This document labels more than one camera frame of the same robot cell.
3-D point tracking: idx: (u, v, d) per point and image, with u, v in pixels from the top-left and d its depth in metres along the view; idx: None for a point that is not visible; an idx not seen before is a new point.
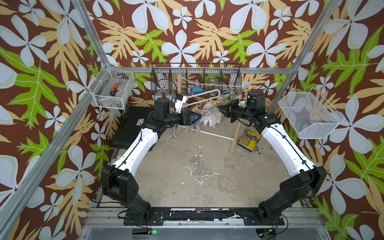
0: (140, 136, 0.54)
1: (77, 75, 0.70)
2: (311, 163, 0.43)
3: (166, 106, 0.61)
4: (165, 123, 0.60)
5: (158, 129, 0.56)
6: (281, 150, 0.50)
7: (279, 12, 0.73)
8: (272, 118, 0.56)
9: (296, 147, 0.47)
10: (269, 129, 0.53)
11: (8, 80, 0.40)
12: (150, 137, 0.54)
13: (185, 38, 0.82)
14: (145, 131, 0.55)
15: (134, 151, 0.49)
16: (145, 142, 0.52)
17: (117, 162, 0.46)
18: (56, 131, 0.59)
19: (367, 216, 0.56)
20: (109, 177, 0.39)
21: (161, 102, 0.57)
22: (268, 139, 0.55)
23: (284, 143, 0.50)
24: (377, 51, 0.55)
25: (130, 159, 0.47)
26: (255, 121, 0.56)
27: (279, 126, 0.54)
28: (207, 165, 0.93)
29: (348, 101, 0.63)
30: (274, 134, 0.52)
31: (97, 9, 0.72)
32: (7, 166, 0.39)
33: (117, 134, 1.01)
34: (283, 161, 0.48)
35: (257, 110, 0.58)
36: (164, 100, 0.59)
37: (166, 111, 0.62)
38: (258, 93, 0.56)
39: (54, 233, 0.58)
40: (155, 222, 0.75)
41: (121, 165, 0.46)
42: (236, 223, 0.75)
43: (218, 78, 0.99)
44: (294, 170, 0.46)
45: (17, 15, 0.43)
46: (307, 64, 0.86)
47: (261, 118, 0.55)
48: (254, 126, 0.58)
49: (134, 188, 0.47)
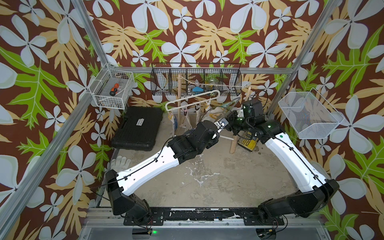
0: (157, 155, 0.46)
1: (77, 74, 0.70)
2: (322, 177, 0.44)
3: (209, 134, 0.48)
4: (194, 151, 0.48)
5: (182, 153, 0.46)
6: (289, 163, 0.46)
7: (279, 12, 0.73)
8: (275, 126, 0.51)
9: (304, 160, 0.45)
10: (274, 141, 0.48)
11: (8, 80, 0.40)
12: (165, 162, 0.45)
13: (185, 38, 0.82)
14: (166, 151, 0.47)
15: (141, 170, 0.43)
16: (156, 166, 0.44)
17: (122, 174, 0.43)
18: (56, 131, 0.59)
19: (367, 216, 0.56)
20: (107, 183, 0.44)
21: (205, 128, 0.46)
22: (272, 150, 0.51)
23: (292, 156, 0.46)
24: (377, 51, 0.55)
25: (131, 178, 0.42)
26: (258, 131, 0.51)
27: (284, 135, 0.49)
28: (207, 165, 0.93)
29: (348, 101, 0.63)
30: (280, 145, 0.48)
31: (97, 9, 0.72)
32: (7, 166, 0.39)
33: (117, 134, 1.00)
34: (292, 175, 0.46)
35: (256, 119, 0.54)
36: (209, 126, 0.47)
37: (208, 140, 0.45)
38: (253, 102, 0.53)
39: (54, 233, 0.58)
40: (155, 222, 0.75)
41: (120, 180, 0.42)
42: (236, 223, 0.75)
43: (218, 78, 0.99)
44: (305, 186, 0.42)
45: (17, 14, 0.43)
46: (307, 64, 0.86)
47: (264, 127, 0.51)
48: (257, 136, 0.52)
49: (125, 206, 0.44)
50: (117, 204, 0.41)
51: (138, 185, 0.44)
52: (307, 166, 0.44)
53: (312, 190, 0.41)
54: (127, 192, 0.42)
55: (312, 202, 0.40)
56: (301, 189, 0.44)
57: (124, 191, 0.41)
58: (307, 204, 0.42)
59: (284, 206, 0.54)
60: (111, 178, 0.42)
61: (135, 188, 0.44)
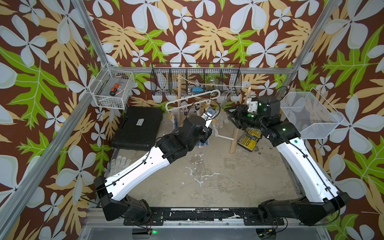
0: (146, 157, 0.45)
1: (77, 74, 0.70)
2: (334, 189, 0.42)
3: (198, 130, 0.46)
4: (185, 149, 0.47)
5: (171, 152, 0.44)
6: (300, 171, 0.44)
7: (279, 12, 0.73)
8: (290, 130, 0.47)
9: (317, 169, 0.43)
10: (288, 146, 0.45)
11: (9, 80, 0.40)
12: (154, 164, 0.43)
13: (185, 38, 0.82)
14: (155, 152, 0.45)
15: (129, 175, 0.42)
16: (145, 168, 0.43)
17: (110, 179, 0.42)
18: (56, 131, 0.59)
19: (367, 216, 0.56)
20: (97, 189, 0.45)
21: (192, 124, 0.44)
22: (284, 154, 0.48)
23: (305, 164, 0.43)
24: (377, 51, 0.55)
25: (120, 182, 0.41)
26: (271, 132, 0.48)
27: (299, 141, 0.46)
28: (207, 165, 0.93)
29: (348, 101, 0.63)
30: (294, 151, 0.44)
31: (97, 9, 0.72)
32: (7, 166, 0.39)
33: (117, 134, 1.00)
34: (302, 183, 0.44)
35: (270, 120, 0.50)
36: (196, 123, 0.45)
37: (197, 136, 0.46)
38: (272, 100, 0.48)
39: (54, 233, 0.58)
40: (155, 222, 0.75)
41: (109, 186, 0.41)
42: (236, 223, 0.75)
43: (218, 78, 0.99)
44: (315, 196, 0.40)
45: (17, 14, 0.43)
46: (307, 64, 0.86)
47: (278, 130, 0.47)
48: (269, 138, 0.49)
49: (119, 210, 0.44)
50: (108, 210, 0.40)
51: (128, 189, 0.43)
52: (319, 176, 0.42)
53: (321, 202, 0.39)
54: (117, 197, 0.41)
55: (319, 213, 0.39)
56: (309, 199, 0.42)
57: (114, 197, 0.40)
58: (312, 214, 0.41)
59: (287, 210, 0.53)
60: (99, 185, 0.41)
61: (126, 192, 0.43)
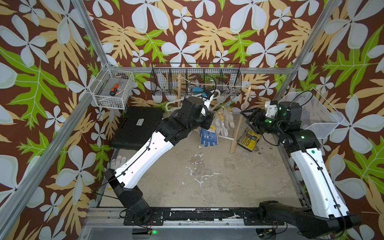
0: (149, 143, 0.45)
1: (77, 74, 0.70)
2: (344, 209, 0.38)
3: (197, 109, 0.46)
4: (186, 130, 0.46)
5: (172, 135, 0.44)
6: (311, 182, 0.42)
7: (279, 12, 0.73)
8: (309, 138, 0.45)
9: (331, 185, 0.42)
10: (303, 155, 0.43)
11: (9, 80, 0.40)
12: (157, 148, 0.44)
13: (185, 38, 0.82)
14: (156, 137, 0.45)
15: (136, 163, 0.43)
16: (148, 154, 0.43)
17: (119, 170, 0.43)
18: (56, 131, 0.59)
19: (366, 216, 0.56)
20: (108, 181, 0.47)
21: (191, 103, 0.43)
22: (297, 162, 0.46)
23: (318, 177, 0.41)
24: (377, 51, 0.55)
25: (129, 171, 0.42)
26: (287, 138, 0.46)
27: (317, 151, 0.44)
28: (207, 165, 0.93)
29: (348, 101, 0.63)
30: (308, 162, 0.43)
31: (97, 9, 0.72)
32: (7, 166, 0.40)
33: (117, 134, 1.00)
34: (310, 195, 0.43)
35: (289, 125, 0.48)
36: (195, 102, 0.44)
37: (197, 116, 0.48)
38: (293, 105, 0.46)
39: (54, 233, 0.58)
40: (155, 222, 0.75)
41: (119, 176, 0.42)
42: (236, 223, 0.75)
43: (218, 78, 0.99)
44: (321, 210, 0.39)
45: (18, 15, 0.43)
46: (307, 64, 0.86)
47: (296, 136, 0.45)
48: (285, 144, 0.47)
49: (134, 197, 0.46)
50: (123, 197, 0.41)
51: (139, 176, 0.44)
52: (331, 191, 0.40)
53: (326, 218, 0.38)
54: (130, 185, 0.42)
55: (320, 229, 0.38)
56: (314, 212, 0.41)
57: (126, 185, 0.41)
58: (311, 226, 0.41)
59: (287, 216, 0.53)
60: (110, 176, 0.43)
61: (137, 179, 0.44)
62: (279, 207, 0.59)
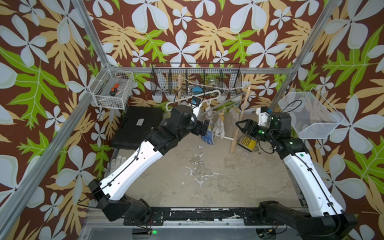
0: (137, 152, 0.44)
1: (76, 74, 0.70)
2: (339, 207, 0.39)
3: (186, 118, 0.46)
4: (175, 139, 0.47)
5: (162, 144, 0.44)
6: (304, 184, 0.45)
7: (279, 12, 0.73)
8: (297, 144, 0.50)
9: (322, 184, 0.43)
10: (293, 158, 0.48)
11: (8, 80, 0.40)
12: (146, 158, 0.43)
13: (185, 38, 0.82)
14: (145, 147, 0.44)
15: (123, 173, 0.42)
16: (137, 163, 0.43)
17: (105, 181, 0.42)
18: (56, 131, 0.59)
19: (366, 215, 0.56)
20: (94, 193, 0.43)
21: (179, 112, 0.44)
22: (289, 167, 0.50)
23: (309, 178, 0.44)
24: (377, 51, 0.55)
25: (116, 182, 0.41)
26: (277, 145, 0.52)
27: (305, 155, 0.48)
28: (207, 165, 0.93)
29: (348, 101, 0.63)
30: (298, 164, 0.47)
31: (97, 9, 0.72)
32: (7, 166, 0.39)
33: (117, 134, 1.00)
34: (305, 197, 0.44)
35: (280, 133, 0.54)
36: (183, 110, 0.45)
37: (186, 124, 0.49)
38: (283, 115, 0.53)
39: (54, 233, 0.58)
40: (155, 222, 0.75)
41: (105, 188, 0.41)
42: (236, 223, 0.75)
43: (218, 79, 1.00)
44: (316, 209, 0.40)
45: (18, 15, 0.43)
46: (307, 64, 0.86)
47: (286, 142, 0.50)
48: (276, 150, 0.53)
49: (120, 209, 0.44)
50: (109, 210, 0.40)
51: (125, 187, 0.43)
52: (323, 190, 0.42)
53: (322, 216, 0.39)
54: (116, 196, 0.41)
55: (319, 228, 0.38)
56: (311, 214, 0.42)
57: (112, 197, 0.40)
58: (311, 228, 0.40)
59: (289, 220, 0.52)
60: (96, 188, 0.41)
61: (123, 190, 0.42)
62: (279, 209, 0.58)
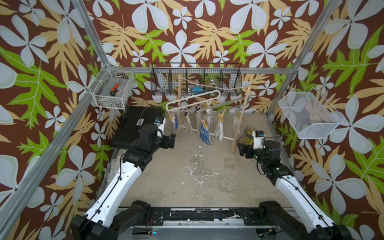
0: (119, 174, 0.48)
1: (76, 74, 0.70)
2: (330, 219, 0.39)
3: (151, 134, 0.55)
4: (149, 154, 0.54)
5: (140, 160, 0.50)
6: (295, 203, 0.49)
7: (279, 12, 0.73)
8: (283, 170, 0.58)
9: (311, 202, 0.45)
10: (281, 180, 0.55)
11: (8, 80, 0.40)
12: (130, 176, 0.47)
13: (185, 38, 0.82)
14: (126, 167, 0.49)
15: (109, 196, 0.43)
16: (122, 183, 0.46)
17: (91, 211, 0.40)
18: (56, 131, 0.59)
19: (367, 216, 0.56)
20: (79, 231, 0.38)
21: (147, 130, 0.53)
22: (281, 190, 0.55)
23: (298, 196, 0.49)
24: (377, 51, 0.55)
25: (105, 206, 0.41)
26: (267, 172, 0.60)
27: (292, 177, 0.55)
28: (207, 165, 0.93)
29: (348, 101, 0.63)
30: (286, 184, 0.53)
31: (97, 9, 0.72)
32: (7, 166, 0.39)
33: (117, 134, 1.00)
34: (299, 215, 0.48)
35: (270, 160, 0.61)
36: (149, 128, 0.54)
37: (154, 139, 0.57)
38: (273, 144, 0.61)
39: (54, 233, 0.58)
40: (155, 222, 0.75)
41: (94, 215, 0.40)
42: (236, 223, 0.75)
43: (218, 79, 1.00)
44: (310, 224, 0.43)
45: (18, 15, 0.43)
46: (307, 64, 0.86)
47: (274, 169, 0.59)
48: (267, 176, 0.60)
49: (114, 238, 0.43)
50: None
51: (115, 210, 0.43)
52: (313, 206, 0.46)
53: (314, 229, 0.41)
54: (107, 223, 0.40)
55: None
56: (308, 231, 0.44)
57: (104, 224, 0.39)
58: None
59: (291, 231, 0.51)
60: (81, 223, 0.38)
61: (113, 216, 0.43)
62: (285, 217, 0.57)
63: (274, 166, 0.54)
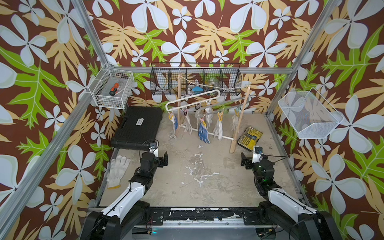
0: (130, 188, 0.58)
1: (76, 74, 0.70)
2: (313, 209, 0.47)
3: (151, 163, 0.67)
4: (151, 179, 0.66)
5: (145, 184, 0.61)
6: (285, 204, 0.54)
7: (279, 12, 0.73)
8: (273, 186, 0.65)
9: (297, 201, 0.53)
10: (271, 191, 0.62)
11: (8, 80, 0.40)
12: (138, 189, 0.58)
13: (185, 38, 0.82)
14: (134, 184, 0.60)
15: (121, 201, 0.51)
16: (132, 194, 0.55)
17: (106, 210, 0.46)
18: (56, 131, 0.59)
19: (366, 215, 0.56)
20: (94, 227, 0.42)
21: (146, 160, 0.64)
22: (273, 201, 0.61)
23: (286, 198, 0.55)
24: (377, 51, 0.55)
25: (118, 207, 0.48)
26: (261, 189, 0.67)
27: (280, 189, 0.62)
28: (207, 165, 0.93)
29: (348, 101, 0.63)
30: (276, 193, 0.60)
31: (98, 9, 0.72)
32: (7, 166, 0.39)
33: (117, 134, 1.00)
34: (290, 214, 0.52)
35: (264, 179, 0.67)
36: (148, 158, 0.66)
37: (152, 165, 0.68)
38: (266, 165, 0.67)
39: (54, 233, 0.58)
40: (155, 222, 0.75)
41: (110, 212, 0.45)
42: (236, 223, 0.75)
43: (218, 78, 0.99)
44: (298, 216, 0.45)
45: (17, 14, 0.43)
46: (307, 64, 0.86)
47: (266, 187, 0.66)
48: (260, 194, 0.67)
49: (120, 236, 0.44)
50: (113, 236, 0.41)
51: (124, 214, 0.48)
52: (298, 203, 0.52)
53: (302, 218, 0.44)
54: None
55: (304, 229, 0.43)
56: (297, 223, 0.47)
57: None
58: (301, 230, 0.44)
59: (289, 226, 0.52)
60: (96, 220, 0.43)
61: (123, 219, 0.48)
62: (285, 215, 0.58)
63: (266, 184, 0.68)
